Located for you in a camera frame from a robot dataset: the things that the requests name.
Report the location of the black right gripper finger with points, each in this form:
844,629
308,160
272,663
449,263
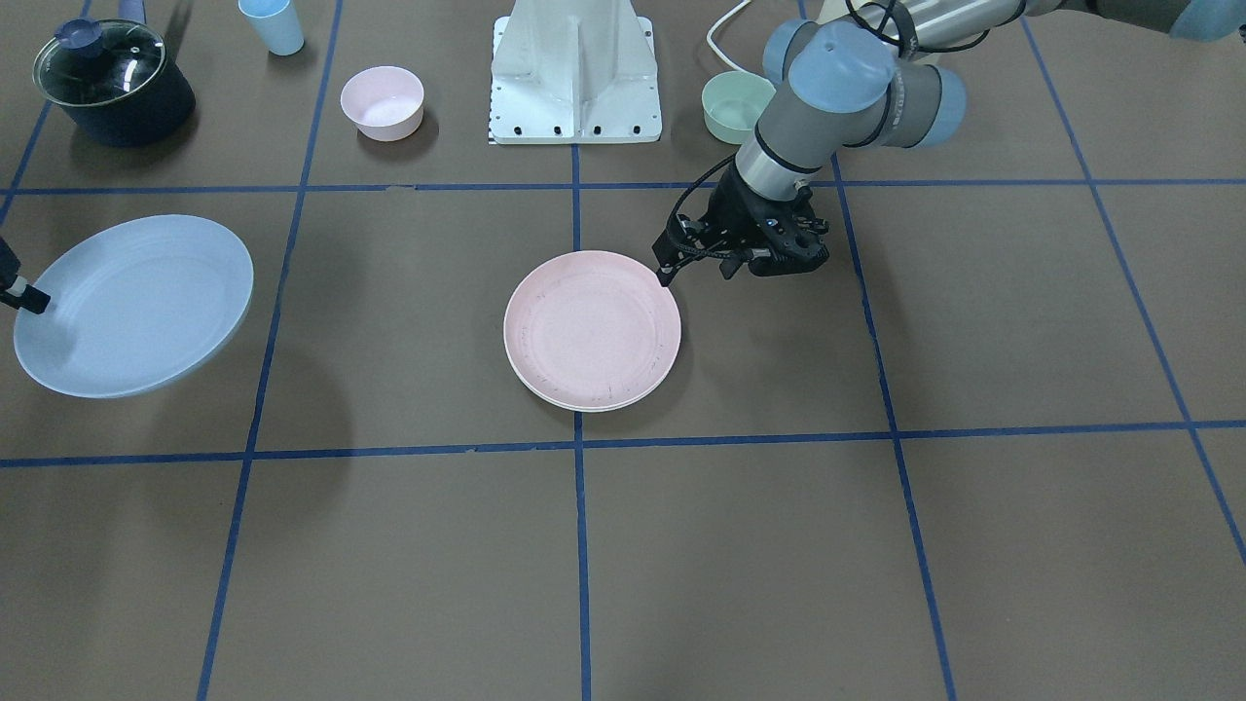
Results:
16,292

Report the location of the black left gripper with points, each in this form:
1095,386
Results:
732,213

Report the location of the light blue plate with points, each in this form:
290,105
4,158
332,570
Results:
136,307

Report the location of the pink plate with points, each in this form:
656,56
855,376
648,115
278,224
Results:
591,297

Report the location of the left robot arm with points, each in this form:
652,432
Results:
858,81

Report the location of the green bowl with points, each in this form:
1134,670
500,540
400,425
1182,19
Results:
732,103

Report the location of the cream plate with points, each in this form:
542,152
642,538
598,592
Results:
592,378

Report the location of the dark blue pot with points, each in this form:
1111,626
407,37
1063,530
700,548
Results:
143,117

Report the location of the glass pot lid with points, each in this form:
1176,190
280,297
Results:
93,62

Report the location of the cream toaster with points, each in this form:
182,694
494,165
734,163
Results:
832,10

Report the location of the pink bowl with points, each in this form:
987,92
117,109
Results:
386,103

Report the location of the light blue cup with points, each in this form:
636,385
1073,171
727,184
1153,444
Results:
277,24

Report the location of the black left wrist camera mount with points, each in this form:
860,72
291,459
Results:
788,238

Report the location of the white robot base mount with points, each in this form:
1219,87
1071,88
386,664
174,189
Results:
574,73

